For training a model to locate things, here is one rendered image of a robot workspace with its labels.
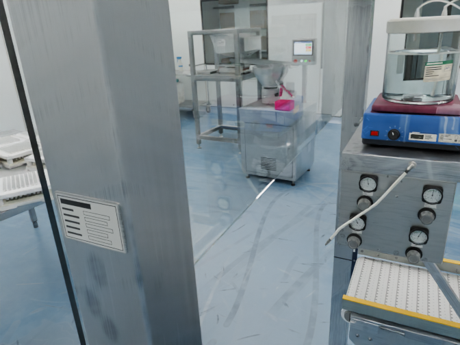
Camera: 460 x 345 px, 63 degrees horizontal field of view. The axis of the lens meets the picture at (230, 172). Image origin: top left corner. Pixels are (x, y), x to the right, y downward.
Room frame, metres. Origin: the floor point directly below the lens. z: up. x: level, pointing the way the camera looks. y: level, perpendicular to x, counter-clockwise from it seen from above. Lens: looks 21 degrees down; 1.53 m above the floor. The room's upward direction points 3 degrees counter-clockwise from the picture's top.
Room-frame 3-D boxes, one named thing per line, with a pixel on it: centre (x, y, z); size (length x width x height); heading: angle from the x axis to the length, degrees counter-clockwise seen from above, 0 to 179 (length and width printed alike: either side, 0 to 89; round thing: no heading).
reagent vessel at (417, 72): (0.83, -0.42, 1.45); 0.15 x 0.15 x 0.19
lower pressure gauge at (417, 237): (0.68, -0.39, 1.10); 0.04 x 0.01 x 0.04; 63
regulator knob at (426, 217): (0.67, -0.39, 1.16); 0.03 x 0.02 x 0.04; 63
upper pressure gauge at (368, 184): (0.73, -0.29, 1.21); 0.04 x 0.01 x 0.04; 63
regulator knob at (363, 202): (0.73, -0.28, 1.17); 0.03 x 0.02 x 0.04; 63
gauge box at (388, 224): (0.76, -0.36, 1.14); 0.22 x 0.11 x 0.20; 63
